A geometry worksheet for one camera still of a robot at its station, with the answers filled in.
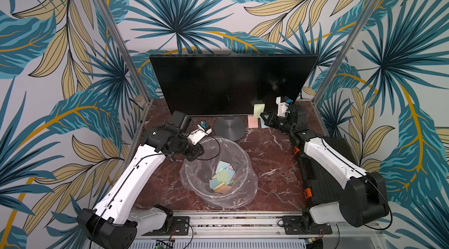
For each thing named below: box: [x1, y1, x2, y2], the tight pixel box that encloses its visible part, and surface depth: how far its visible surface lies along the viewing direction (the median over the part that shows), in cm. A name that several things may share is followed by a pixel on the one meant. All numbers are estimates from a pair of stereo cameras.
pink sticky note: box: [247, 114, 259, 129], surface depth 92 cm
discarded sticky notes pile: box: [209, 160, 236, 194], surface depth 80 cm
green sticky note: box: [253, 103, 265, 119], surface depth 86 cm
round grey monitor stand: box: [213, 115, 247, 141], surface depth 108 cm
